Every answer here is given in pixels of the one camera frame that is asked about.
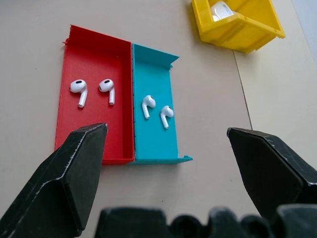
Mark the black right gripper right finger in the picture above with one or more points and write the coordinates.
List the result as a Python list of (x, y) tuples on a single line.
[(272, 168)]

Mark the red plastic tray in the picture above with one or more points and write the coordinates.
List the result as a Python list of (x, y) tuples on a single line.
[(95, 99)]

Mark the white earbud charging case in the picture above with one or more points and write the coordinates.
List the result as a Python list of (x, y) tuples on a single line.
[(221, 10)]

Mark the blue plastic tray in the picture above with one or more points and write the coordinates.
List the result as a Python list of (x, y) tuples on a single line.
[(153, 109)]

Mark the yellow plastic bin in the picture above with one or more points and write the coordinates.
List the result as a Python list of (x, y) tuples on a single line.
[(237, 27)]

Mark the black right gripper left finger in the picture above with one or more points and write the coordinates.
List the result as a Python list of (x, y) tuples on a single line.
[(62, 188)]

